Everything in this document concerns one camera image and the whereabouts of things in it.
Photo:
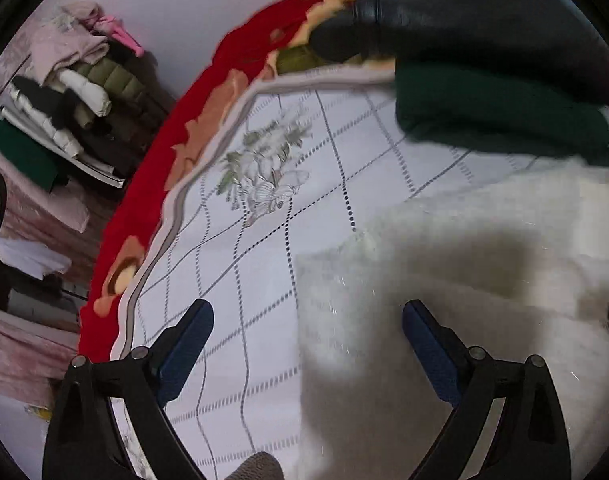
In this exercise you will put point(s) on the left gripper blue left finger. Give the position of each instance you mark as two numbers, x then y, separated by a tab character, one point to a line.
177	349

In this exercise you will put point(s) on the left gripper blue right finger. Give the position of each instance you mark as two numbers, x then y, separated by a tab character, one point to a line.
436	347

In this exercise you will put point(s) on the white fluffy cardigan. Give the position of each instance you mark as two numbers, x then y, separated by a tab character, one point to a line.
519	267

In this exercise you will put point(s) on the pink floral curtain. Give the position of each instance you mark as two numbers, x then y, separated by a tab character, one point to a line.
37	340

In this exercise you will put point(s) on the white floral grid sheet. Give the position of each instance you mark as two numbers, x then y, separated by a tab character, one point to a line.
298	165

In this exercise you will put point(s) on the green hanging garment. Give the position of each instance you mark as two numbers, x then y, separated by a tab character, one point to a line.
28	157

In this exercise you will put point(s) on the dark green striped garment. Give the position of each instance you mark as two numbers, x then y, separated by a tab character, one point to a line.
484	113

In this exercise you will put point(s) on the white puffer jacket hanging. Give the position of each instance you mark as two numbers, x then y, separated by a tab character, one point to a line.
92	95

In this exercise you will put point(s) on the olive puffer jacket hanging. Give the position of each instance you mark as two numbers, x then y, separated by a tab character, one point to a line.
116	80

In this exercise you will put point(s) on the black leather jacket folded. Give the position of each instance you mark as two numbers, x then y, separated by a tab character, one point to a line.
539	41

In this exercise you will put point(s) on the red floral blanket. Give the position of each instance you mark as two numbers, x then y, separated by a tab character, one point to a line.
245	54

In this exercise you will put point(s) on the bright pink garment hanging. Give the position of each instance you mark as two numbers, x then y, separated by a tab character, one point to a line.
112	28

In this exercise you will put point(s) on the pink fluffy jacket hanging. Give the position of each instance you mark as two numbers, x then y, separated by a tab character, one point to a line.
64	40

